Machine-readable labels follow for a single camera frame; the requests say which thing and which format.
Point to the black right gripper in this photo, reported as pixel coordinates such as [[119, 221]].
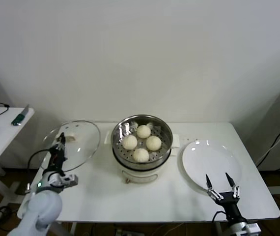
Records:
[[231, 206]]

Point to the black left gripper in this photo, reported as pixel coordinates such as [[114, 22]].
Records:
[[57, 159]]

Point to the round glass pot lid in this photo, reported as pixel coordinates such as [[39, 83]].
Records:
[[86, 142]]

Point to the white steamed baozi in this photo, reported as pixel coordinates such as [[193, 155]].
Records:
[[129, 142], [153, 143], [143, 131], [140, 155]]

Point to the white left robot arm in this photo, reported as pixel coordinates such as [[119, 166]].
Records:
[[45, 206]]

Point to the stainless steel steamer basket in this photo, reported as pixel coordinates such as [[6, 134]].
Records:
[[117, 134]]

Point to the round white plate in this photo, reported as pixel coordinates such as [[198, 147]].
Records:
[[204, 159]]

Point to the white side table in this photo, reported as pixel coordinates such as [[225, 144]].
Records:
[[5, 132]]

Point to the white electric cooking pot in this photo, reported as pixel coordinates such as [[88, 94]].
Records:
[[140, 175]]

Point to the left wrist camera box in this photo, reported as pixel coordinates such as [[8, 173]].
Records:
[[70, 181]]

